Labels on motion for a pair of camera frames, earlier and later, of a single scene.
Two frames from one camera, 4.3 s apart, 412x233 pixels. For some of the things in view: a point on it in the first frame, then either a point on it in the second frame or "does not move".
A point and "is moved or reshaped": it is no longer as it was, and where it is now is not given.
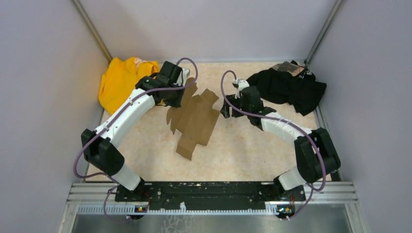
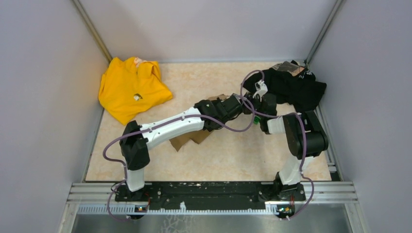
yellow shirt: [120, 79] does not move
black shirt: [289, 82] does not move
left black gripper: [175, 103] -> [215, 102]
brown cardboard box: [195, 121] is moved or reshaped
